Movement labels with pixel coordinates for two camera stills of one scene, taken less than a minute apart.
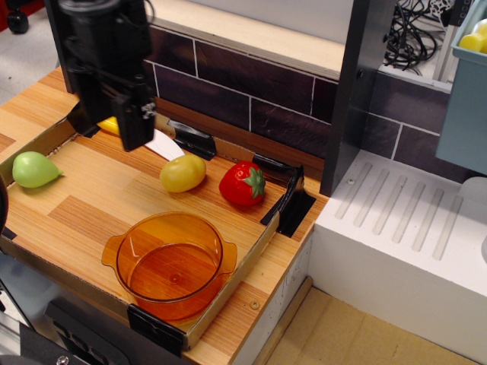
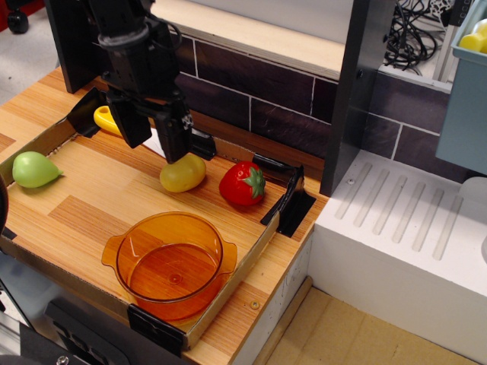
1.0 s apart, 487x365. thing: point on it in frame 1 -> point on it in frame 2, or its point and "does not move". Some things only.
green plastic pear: x=32 y=169 does not move
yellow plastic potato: x=183 y=173 does not move
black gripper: x=109 y=54 -> x=142 y=61
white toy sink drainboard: x=407 y=245 does not move
